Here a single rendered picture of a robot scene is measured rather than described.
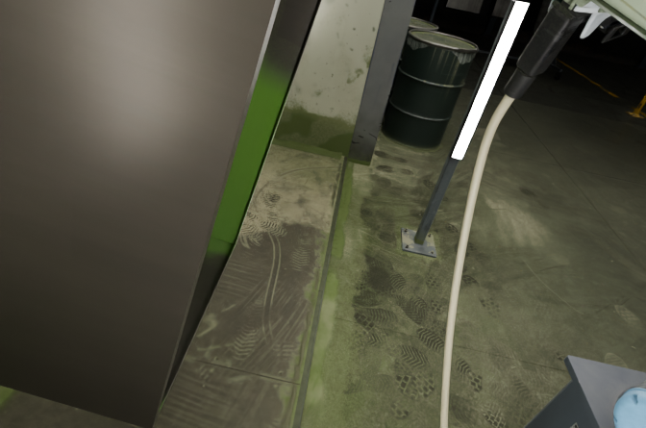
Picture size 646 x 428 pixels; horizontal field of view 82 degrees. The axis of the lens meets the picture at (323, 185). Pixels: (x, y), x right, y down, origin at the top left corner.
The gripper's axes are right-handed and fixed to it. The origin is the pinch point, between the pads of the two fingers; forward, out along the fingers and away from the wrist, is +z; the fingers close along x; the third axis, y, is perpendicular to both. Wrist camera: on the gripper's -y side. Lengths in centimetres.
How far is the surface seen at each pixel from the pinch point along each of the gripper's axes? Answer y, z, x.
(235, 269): 150, 44, 43
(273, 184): 182, 1, 97
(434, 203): 148, -65, 30
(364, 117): 175, -79, 118
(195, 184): 16, 47, 3
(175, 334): 44, 59, -4
